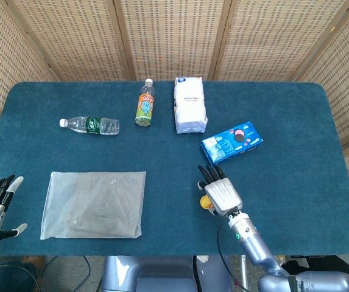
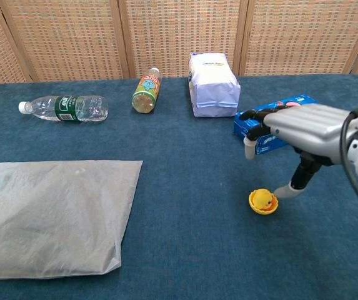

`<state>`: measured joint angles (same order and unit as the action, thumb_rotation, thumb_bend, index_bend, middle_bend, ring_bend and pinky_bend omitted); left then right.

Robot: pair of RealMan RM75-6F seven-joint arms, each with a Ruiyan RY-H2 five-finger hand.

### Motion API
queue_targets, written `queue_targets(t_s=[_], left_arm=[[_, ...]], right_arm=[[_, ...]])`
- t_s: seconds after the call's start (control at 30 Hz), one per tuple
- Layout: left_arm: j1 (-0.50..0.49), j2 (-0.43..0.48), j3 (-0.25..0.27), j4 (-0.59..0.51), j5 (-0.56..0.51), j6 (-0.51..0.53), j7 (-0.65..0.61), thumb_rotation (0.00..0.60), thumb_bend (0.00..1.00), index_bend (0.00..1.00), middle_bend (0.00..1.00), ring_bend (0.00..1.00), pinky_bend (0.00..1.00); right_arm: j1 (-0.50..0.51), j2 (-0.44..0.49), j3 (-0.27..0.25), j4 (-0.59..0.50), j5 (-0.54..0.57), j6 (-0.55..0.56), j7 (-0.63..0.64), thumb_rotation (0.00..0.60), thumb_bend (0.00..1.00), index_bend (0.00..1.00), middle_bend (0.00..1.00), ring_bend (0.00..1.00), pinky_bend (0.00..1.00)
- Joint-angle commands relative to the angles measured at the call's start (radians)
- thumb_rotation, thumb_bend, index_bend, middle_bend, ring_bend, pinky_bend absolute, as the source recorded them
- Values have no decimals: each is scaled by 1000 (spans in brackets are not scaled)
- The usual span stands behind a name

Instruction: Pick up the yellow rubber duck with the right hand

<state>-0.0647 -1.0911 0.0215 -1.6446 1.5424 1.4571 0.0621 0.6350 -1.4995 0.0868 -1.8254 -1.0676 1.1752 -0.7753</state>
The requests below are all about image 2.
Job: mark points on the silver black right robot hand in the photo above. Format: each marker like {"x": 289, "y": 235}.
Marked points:
{"x": 306, "y": 125}

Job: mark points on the small yellow pink toy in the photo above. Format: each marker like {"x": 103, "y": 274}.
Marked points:
{"x": 264, "y": 199}

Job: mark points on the blue cookie box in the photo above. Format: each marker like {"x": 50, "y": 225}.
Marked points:
{"x": 291, "y": 101}

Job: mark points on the white paper bag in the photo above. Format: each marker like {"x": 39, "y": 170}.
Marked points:
{"x": 214, "y": 87}

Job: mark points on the woven bamboo folding screen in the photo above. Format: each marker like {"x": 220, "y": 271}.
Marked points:
{"x": 178, "y": 34}

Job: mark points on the orange juice bottle cartoon label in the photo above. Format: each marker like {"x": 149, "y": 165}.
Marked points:
{"x": 146, "y": 92}

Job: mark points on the blue table cloth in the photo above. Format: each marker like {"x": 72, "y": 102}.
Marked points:
{"x": 191, "y": 243}

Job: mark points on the clear water bottle green label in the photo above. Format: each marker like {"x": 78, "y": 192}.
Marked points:
{"x": 67, "y": 108}

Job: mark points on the clear plastic bag grey cloth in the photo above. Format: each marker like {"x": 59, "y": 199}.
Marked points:
{"x": 50, "y": 215}

